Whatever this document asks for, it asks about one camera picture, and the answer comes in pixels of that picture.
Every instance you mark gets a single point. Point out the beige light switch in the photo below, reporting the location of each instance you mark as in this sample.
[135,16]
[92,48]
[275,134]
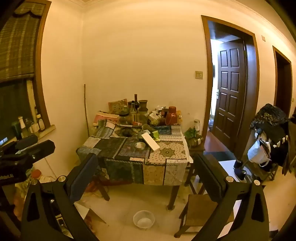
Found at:
[199,74]

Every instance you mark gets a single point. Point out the orange lidded jar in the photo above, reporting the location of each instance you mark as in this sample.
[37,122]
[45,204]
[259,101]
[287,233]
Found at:
[36,174]

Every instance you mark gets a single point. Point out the white bag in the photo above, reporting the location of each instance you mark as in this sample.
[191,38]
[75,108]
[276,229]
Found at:
[257,151]

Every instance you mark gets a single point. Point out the table with patchwork cloth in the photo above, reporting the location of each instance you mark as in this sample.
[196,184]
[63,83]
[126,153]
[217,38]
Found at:
[166,160]

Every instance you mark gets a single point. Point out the floral printed box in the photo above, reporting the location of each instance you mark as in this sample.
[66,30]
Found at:
[116,106]

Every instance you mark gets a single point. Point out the long white box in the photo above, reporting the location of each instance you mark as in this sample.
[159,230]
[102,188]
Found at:
[150,141]

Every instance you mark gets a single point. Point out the glass jar with dark lid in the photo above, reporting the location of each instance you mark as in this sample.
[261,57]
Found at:
[124,118]

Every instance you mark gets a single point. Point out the white bottle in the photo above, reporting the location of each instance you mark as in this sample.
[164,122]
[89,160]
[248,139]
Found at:
[22,126]

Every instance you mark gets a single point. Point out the white folded board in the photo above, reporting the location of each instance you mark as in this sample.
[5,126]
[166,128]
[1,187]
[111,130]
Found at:
[93,215]

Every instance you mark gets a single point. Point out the thin wooden stick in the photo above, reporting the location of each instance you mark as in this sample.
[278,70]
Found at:
[86,111]

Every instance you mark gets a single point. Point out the dark blue shoe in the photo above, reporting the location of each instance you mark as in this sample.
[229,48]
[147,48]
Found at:
[240,175]
[238,164]

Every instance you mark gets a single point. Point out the bamboo window blind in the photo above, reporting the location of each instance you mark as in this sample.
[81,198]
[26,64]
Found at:
[16,46]

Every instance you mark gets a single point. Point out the light wooden stool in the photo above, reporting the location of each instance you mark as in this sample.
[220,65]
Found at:
[198,208]

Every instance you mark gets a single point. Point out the striped round jar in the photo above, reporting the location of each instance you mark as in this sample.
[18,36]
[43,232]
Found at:
[196,141]

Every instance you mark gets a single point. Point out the grey canister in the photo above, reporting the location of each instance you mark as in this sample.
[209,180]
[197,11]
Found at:
[143,117]

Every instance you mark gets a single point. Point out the green foil bag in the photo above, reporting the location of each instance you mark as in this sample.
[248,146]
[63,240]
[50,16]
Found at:
[156,135]

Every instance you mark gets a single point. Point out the dark doormat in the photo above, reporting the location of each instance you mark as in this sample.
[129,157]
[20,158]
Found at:
[219,155]

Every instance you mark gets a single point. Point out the tall glass jar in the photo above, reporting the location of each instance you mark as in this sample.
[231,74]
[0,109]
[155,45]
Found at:
[196,125]

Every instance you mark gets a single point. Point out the dark patterned clothes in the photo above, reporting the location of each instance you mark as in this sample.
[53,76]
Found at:
[270,115]

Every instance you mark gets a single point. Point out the dark green bottle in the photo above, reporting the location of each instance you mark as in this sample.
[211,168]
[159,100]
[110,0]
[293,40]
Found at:
[15,131]

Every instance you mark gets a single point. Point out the brown door frame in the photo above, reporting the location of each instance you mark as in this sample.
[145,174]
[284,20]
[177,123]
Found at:
[276,81]
[208,69]

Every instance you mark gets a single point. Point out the white plastic bin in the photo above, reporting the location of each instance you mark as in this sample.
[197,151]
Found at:
[143,220]

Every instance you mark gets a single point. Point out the clothes rack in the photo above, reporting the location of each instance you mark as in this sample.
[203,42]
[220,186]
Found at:
[274,170]

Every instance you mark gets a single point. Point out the clear glass bottle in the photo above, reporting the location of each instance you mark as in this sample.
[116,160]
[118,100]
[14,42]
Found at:
[133,113]

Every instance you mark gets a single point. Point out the round metal tin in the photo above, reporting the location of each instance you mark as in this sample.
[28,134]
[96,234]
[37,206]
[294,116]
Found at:
[140,146]

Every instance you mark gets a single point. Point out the brown panelled door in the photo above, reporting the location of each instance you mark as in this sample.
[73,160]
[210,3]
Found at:
[229,92]

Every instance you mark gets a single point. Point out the white carton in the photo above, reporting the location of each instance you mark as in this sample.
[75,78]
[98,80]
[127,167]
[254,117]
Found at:
[153,117]

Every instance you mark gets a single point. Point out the labelled brown bottle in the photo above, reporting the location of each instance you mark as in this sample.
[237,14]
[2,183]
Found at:
[41,125]

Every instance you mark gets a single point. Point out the red thermos jug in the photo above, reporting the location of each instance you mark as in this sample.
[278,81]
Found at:
[171,115]

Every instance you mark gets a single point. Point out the brown ceramic vase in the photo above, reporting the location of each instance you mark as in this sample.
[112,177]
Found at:
[143,104]

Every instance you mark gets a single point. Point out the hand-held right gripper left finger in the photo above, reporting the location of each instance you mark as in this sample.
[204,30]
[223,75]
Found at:
[84,176]

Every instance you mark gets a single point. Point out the dark wine bottle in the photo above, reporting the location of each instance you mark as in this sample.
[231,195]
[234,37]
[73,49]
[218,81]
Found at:
[136,103]

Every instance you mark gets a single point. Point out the white cabinet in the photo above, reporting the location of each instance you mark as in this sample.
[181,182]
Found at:
[229,166]

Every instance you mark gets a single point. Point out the green leafy plant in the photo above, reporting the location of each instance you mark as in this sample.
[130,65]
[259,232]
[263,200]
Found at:
[190,133]

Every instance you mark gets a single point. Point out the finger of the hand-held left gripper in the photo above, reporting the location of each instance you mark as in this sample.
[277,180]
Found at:
[42,149]
[25,142]

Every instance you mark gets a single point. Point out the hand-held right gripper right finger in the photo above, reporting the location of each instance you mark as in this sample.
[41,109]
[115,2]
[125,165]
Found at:
[208,178]

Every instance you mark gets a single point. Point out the brown window frame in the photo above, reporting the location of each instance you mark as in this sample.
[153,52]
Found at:
[42,92]

